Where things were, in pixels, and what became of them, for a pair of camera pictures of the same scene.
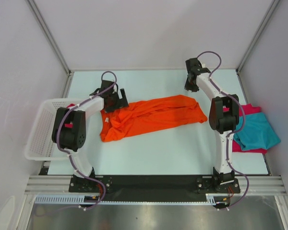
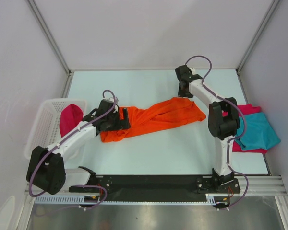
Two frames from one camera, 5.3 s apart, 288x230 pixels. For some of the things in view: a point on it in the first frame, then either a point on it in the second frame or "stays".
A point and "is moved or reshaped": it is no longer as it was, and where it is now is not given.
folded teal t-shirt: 257,133 stays
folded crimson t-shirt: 248,109 stays
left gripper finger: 124,101 to 125,123
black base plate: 151,188 stays
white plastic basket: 41,146 stays
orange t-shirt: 150,115 is moved or reshaped
